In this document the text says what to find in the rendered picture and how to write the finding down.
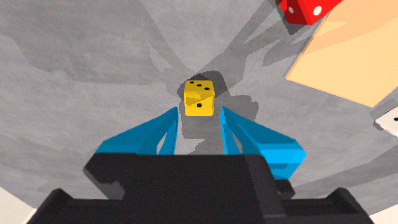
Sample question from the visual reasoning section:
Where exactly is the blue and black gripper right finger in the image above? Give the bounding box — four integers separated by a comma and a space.
220, 106, 306, 180

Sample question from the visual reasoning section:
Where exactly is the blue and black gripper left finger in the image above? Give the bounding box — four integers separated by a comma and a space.
94, 107, 179, 155

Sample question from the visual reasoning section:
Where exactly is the yellow die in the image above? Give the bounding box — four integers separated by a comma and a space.
184, 81, 215, 116

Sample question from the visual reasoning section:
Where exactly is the peach flat mat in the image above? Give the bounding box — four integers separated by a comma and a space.
285, 0, 398, 107

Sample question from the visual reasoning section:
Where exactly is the red die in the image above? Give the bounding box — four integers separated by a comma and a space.
278, 0, 343, 25

